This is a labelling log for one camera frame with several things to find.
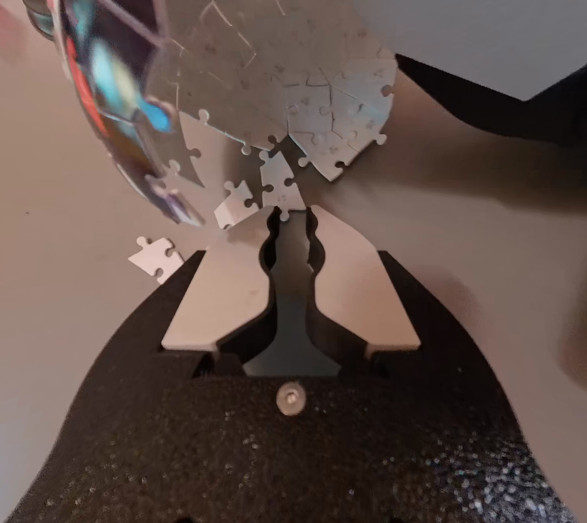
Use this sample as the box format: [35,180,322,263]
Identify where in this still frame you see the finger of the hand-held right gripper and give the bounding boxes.
[321,0,587,102]

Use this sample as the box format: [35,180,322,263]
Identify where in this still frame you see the partly built puzzle ball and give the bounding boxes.
[48,0,399,228]

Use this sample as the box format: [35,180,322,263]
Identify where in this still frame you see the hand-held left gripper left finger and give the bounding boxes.
[161,206,281,365]

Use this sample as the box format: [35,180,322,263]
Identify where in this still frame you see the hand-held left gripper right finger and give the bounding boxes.
[306,207,422,365]

